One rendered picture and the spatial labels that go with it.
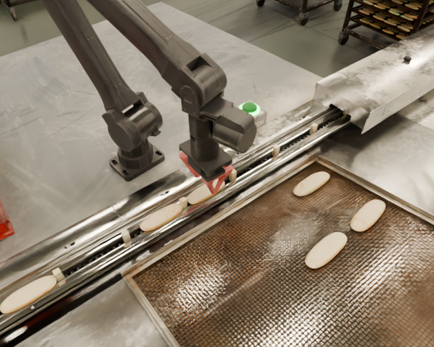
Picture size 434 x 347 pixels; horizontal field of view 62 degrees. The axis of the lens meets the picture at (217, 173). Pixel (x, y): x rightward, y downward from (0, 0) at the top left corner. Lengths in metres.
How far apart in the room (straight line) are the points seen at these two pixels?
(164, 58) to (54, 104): 0.66
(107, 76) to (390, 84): 0.75
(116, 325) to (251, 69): 0.94
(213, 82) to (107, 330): 0.43
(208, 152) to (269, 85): 0.57
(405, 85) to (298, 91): 0.30
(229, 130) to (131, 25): 0.24
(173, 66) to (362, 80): 0.65
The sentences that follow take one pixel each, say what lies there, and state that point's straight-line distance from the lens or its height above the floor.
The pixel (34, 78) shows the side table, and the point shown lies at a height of 0.82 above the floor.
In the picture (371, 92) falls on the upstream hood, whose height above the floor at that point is 0.92.
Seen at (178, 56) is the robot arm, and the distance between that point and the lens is 0.62.
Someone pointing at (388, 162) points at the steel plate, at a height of 0.82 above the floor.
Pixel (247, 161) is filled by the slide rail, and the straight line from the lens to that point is 0.90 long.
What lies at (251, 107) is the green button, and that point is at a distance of 0.97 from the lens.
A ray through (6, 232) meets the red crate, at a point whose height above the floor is 0.83.
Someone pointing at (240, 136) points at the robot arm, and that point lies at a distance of 0.62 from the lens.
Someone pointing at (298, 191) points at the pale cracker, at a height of 0.91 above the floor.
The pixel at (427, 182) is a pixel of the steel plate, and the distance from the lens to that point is 1.02.
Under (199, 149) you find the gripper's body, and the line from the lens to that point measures 0.70.
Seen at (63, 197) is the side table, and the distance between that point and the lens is 0.93.
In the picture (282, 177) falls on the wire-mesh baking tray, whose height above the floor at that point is 0.89.
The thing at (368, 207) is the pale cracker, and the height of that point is 0.93.
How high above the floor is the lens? 1.48
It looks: 46 degrees down
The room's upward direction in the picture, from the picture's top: straight up
